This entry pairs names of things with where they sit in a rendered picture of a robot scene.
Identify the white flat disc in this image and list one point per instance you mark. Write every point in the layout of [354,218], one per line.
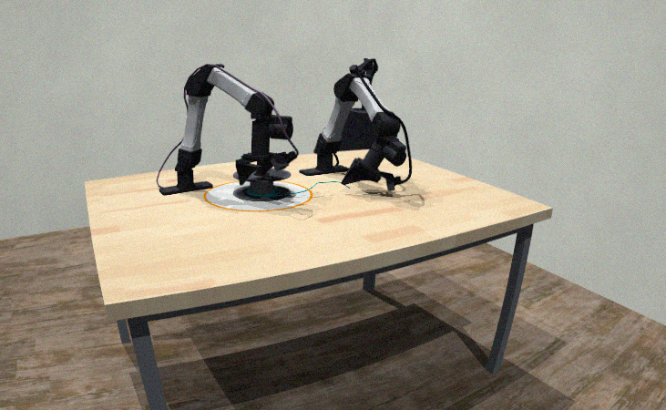
[223,196]

